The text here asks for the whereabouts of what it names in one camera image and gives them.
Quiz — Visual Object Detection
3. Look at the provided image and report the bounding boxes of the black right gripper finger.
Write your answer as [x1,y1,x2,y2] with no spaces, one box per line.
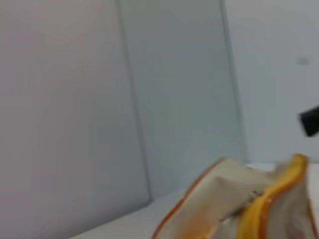
[298,105,319,137]

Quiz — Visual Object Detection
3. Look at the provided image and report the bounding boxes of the beige food bag yellow zipper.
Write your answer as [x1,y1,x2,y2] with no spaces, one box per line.
[151,153,319,239]

